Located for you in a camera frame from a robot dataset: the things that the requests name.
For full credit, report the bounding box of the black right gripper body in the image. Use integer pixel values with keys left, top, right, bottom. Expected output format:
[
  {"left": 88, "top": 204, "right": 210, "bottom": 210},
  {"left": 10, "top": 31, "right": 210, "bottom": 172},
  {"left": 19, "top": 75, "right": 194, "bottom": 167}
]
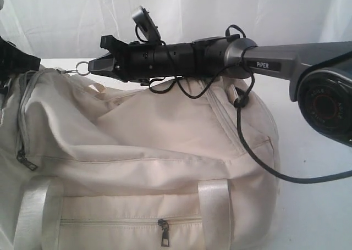
[{"left": 109, "top": 40, "right": 162, "bottom": 82}]

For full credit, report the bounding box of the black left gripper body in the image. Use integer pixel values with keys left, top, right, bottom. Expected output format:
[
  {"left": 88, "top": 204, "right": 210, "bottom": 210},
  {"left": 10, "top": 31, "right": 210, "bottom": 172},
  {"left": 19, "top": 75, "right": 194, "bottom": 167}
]
[{"left": 1, "top": 38, "right": 41, "bottom": 77}]

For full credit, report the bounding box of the metal zipper pull ring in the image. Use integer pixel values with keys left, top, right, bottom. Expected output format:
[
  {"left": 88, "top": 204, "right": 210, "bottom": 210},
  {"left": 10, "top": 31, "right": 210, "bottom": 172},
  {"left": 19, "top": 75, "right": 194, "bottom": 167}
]
[{"left": 59, "top": 61, "right": 90, "bottom": 77}]

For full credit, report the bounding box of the cream fabric duffel bag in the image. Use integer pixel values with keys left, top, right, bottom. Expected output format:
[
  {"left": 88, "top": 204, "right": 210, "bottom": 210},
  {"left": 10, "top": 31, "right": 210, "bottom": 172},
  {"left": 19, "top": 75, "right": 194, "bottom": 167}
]
[{"left": 1, "top": 68, "right": 280, "bottom": 249}]

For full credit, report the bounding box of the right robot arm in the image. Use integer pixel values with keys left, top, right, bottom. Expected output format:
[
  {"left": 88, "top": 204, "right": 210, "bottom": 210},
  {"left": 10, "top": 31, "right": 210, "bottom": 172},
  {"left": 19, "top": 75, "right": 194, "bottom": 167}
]
[{"left": 88, "top": 35, "right": 351, "bottom": 145}]

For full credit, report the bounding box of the white backdrop curtain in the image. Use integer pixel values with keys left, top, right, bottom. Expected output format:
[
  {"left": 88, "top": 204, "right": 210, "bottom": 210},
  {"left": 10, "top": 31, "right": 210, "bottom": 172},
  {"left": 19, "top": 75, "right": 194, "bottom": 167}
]
[{"left": 1, "top": 0, "right": 351, "bottom": 59}]

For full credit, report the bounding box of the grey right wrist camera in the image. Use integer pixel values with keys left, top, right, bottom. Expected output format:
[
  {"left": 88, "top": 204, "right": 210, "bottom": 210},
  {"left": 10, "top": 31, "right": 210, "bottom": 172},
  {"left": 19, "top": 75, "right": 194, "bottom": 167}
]
[{"left": 132, "top": 6, "right": 161, "bottom": 42}]

